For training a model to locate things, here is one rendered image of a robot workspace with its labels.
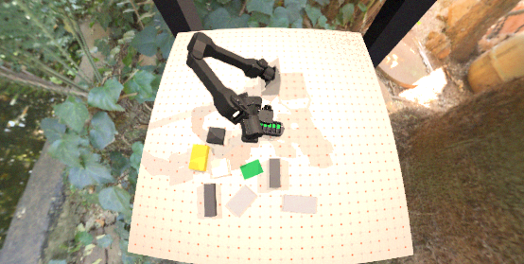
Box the yellow rectangular block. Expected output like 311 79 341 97
188 145 210 171

